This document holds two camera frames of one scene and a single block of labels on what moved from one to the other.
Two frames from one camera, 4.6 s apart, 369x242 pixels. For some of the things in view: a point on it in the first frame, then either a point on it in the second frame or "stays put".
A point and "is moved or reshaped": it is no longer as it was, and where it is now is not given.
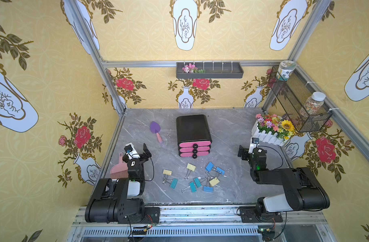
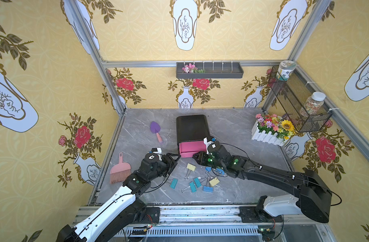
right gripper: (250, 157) to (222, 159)
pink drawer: (194, 144) is moved or reshaped
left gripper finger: (146, 150) to (174, 163)
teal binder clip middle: (192, 187) stays put
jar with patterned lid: (285, 68) stays put
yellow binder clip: (190, 167) stays put
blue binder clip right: (220, 170) stays put
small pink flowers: (191, 68) stays put
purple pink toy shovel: (155, 128) stays put
